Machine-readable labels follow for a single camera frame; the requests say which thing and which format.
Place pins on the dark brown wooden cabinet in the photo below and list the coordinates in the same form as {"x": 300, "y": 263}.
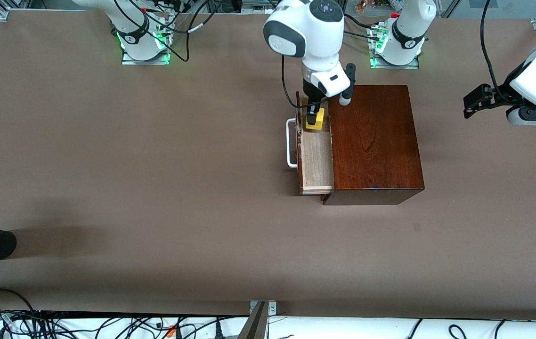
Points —
{"x": 376, "y": 141}

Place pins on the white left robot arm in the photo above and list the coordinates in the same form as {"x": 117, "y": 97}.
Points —
{"x": 409, "y": 28}

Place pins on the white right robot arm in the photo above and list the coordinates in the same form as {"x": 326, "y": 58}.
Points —
{"x": 315, "y": 42}

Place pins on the yellow wooden block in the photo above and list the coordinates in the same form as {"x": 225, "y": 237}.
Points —
{"x": 319, "y": 125}

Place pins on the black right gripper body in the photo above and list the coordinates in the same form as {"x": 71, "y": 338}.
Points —
{"x": 313, "y": 98}

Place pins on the white power strip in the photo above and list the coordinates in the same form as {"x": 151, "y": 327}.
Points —
{"x": 254, "y": 7}

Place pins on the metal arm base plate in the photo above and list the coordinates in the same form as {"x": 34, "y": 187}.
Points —
{"x": 155, "y": 60}
{"x": 378, "y": 65}

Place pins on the orange connector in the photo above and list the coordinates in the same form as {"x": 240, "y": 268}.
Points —
{"x": 171, "y": 331}

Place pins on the white board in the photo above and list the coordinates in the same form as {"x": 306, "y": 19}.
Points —
{"x": 343, "y": 329}

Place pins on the grey aluminium bar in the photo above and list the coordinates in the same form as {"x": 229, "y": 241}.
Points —
{"x": 255, "y": 325}

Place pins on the small metal bracket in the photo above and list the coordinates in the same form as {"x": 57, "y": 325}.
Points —
{"x": 272, "y": 308}

